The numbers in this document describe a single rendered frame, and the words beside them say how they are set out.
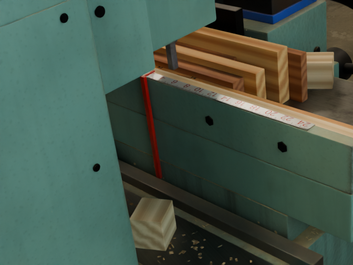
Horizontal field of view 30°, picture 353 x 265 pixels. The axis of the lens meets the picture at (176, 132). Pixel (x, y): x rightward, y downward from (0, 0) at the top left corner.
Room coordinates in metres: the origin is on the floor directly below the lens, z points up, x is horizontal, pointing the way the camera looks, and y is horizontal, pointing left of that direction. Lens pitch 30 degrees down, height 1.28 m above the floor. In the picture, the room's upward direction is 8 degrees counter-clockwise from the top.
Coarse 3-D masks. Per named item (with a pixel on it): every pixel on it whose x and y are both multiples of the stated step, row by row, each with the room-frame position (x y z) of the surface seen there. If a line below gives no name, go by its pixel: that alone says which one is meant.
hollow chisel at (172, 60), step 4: (172, 44) 0.74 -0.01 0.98; (168, 48) 0.74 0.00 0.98; (172, 48) 0.74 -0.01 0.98; (168, 52) 0.74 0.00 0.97; (172, 52) 0.74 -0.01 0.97; (168, 56) 0.74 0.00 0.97; (172, 56) 0.74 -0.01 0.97; (176, 56) 0.74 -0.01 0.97; (168, 60) 0.74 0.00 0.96; (172, 60) 0.74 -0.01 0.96; (176, 60) 0.74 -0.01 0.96; (168, 64) 0.74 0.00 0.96; (172, 64) 0.74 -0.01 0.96; (176, 64) 0.74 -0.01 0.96; (172, 68) 0.74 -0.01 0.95
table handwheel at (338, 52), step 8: (336, 0) 0.94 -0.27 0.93; (344, 0) 0.93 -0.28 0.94; (352, 0) 0.92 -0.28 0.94; (352, 8) 0.92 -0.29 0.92; (328, 48) 0.99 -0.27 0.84; (336, 48) 0.98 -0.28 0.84; (336, 56) 0.95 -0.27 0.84; (344, 56) 0.96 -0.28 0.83; (344, 64) 0.95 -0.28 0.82; (352, 64) 0.93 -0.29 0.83; (344, 72) 0.94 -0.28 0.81; (352, 72) 0.93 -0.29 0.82
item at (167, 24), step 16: (160, 0) 0.69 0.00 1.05; (176, 0) 0.71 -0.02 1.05; (192, 0) 0.72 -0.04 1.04; (208, 0) 0.74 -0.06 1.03; (160, 16) 0.69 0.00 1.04; (176, 16) 0.71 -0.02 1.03; (192, 16) 0.72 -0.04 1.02; (208, 16) 0.74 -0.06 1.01; (160, 32) 0.69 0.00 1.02; (176, 32) 0.70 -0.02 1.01
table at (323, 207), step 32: (320, 96) 0.71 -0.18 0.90; (352, 96) 0.70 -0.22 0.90; (128, 128) 0.75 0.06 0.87; (160, 128) 0.70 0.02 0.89; (192, 160) 0.67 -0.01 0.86; (224, 160) 0.63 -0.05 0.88; (256, 160) 0.59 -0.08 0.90; (256, 192) 0.59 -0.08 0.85; (288, 192) 0.56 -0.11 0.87; (320, 192) 0.53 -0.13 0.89; (320, 224) 0.53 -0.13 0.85; (352, 224) 0.51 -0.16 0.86
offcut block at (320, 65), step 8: (312, 56) 0.75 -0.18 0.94; (320, 56) 0.75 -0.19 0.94; (328, 56) 0.74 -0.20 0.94; (312, 64) 0.73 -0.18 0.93; (320, 64) 0.73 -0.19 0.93; (328, 64) 0.73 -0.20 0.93; (312, 72) 0.73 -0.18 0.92; (320, 72) 0.73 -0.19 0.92; (328, 72) 0.73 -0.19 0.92; (312, 80) 0.73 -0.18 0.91; (320, 80) 0.73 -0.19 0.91; (328, 80) 0.73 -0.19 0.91; (312, 88) 0.73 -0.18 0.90; (320, 88) 0.73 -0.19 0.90; (328, 88) 0.73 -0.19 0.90
